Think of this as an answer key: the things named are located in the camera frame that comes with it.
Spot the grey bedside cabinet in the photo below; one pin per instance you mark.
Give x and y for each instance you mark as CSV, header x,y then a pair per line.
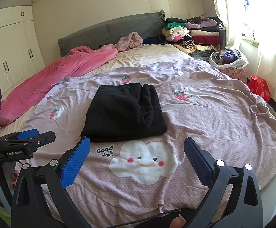
x,y
221,39

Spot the window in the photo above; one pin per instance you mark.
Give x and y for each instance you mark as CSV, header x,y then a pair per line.
x,y
266,7

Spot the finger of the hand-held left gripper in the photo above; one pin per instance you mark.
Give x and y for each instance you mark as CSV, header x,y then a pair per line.
x,y
45,139
27,133

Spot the cream curtain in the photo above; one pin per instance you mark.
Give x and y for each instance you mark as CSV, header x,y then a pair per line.
x,y
228,11

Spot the dark navy garment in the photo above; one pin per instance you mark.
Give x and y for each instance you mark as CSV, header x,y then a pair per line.
x,y
154,40

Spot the white bag of clothes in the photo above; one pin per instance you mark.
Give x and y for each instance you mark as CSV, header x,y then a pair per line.
x,y
228,58

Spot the white bed frame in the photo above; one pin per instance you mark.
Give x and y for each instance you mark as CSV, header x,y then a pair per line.
x,y
275,190

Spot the pink duvet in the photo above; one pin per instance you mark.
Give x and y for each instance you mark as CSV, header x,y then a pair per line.
x,y
45,85

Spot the pile of folded clothes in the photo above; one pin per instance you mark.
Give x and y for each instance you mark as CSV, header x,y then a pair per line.
x,y
195,35

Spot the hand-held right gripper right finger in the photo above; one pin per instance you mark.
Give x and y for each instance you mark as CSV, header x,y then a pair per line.
x,y
198,161

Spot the red plastic bag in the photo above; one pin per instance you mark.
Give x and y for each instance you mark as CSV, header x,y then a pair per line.
x,y
259,87

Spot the beige bed sheet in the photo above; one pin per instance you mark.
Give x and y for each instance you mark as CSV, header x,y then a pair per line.
x,y
147,54

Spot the floral fabric storage box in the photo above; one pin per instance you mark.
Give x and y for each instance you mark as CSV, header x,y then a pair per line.
x,y
235,74

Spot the white wardrobe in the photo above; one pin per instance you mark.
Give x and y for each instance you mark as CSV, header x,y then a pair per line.
x,y
9,52

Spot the black sweater with orange cuffs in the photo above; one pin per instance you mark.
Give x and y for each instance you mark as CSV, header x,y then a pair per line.
x,y
119,114

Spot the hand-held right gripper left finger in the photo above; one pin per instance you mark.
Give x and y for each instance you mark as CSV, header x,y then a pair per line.
x,y
77,161

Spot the grey quilted headboard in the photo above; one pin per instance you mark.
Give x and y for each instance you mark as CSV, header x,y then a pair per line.
x,y
92,32

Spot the person's right hand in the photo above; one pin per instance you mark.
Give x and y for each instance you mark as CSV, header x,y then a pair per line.
x,y
178,222

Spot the purple printed blanket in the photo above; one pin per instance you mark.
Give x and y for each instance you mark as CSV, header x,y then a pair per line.
x,y
211,123

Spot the pink fluffy garment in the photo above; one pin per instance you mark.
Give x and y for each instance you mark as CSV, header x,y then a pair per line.
x,y
129,41

